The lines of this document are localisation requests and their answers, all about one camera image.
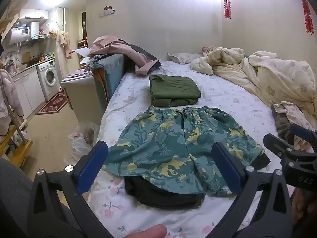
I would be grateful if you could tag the white water heater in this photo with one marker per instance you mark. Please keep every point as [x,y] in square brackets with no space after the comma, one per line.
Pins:
[19,33]

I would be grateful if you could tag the glass range hood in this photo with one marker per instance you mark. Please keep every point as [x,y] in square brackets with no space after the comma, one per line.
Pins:
[40,36]

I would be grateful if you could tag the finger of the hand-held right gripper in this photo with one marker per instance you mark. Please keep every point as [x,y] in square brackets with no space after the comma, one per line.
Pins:
[304,135]
[277,143]

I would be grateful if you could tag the brown patterned pillow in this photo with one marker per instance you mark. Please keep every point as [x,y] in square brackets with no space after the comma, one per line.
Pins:
[209,49]

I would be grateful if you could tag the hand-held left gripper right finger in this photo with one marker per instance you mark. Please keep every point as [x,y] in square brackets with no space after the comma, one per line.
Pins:
[227,168]

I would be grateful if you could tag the bed with floral sheet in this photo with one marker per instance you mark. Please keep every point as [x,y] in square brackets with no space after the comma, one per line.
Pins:
[223,99]

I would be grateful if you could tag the white wall cabinet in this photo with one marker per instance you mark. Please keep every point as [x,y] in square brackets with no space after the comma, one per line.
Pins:
[33,14]

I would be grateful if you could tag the pale floral pillow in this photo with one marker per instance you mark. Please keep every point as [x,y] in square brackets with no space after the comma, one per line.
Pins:
[183,57]

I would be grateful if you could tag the dark grey garment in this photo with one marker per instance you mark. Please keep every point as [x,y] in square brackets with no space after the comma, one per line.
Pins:
[141,52]

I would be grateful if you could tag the white plastic bag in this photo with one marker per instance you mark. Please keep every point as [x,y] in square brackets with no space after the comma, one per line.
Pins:
[79,143]

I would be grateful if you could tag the white bear-print cloth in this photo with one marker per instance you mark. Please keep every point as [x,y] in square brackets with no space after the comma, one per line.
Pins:
[297,114]

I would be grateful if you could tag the person's left hand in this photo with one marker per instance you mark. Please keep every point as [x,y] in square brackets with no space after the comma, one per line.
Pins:
[146,231]

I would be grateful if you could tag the white paper sheet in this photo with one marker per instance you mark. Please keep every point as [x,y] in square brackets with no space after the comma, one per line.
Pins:
[83,52]

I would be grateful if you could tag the white washing machine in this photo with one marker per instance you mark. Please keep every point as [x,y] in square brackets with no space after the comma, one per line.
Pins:
[49,79]

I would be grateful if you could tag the red firecracker wall decoration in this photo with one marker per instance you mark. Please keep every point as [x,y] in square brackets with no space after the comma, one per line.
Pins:
[227,5]
[307,12]

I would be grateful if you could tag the white side cabinet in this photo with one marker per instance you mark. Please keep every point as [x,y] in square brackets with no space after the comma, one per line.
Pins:
[81,96]

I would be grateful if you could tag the black shorts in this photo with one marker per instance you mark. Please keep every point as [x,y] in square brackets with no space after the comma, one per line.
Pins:
[158,198]

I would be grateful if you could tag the hanging pink towel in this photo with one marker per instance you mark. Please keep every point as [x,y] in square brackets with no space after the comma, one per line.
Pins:
[65,42]

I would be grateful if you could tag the green camouflage shorts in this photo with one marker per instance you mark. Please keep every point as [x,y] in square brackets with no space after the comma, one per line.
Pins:
[161,141]

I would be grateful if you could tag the pink jacket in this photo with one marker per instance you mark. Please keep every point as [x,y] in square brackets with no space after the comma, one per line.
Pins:
[116,47]

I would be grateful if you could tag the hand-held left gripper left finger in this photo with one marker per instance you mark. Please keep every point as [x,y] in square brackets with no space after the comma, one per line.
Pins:
[91,166]

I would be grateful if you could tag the red patterned rug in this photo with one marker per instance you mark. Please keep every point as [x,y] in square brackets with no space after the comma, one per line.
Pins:
[53,104]

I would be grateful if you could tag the wooden staircase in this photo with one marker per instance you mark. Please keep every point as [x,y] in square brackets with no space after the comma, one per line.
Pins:
[10,22]

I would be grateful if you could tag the yellow wooden stool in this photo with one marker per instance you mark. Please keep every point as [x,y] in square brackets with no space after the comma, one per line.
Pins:
[22,148]

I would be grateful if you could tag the grey crumpled cloth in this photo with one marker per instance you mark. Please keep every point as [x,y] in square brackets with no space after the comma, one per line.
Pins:
[281,126]

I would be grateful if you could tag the folded olive green pants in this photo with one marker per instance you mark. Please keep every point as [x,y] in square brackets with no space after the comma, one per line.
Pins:
[173,89]

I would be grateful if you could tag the hanging plastic bag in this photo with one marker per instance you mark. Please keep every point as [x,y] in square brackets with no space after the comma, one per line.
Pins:
[52,27]

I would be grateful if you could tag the white kitchen base cabinet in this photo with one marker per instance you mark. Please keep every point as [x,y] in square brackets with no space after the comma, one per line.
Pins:
[27,89]

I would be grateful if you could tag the steel cooking pot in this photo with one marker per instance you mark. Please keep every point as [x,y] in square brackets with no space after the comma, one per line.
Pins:
[10,65]

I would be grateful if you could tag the person's right hand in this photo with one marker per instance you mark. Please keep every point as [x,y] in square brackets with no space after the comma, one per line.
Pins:
[303,205]

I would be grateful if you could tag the cream bear-print duvet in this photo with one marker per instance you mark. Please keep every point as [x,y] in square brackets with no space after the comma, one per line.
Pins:
[272,79]

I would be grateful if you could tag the pink padded coat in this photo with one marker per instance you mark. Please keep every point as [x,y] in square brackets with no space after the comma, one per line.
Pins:
[7,91]

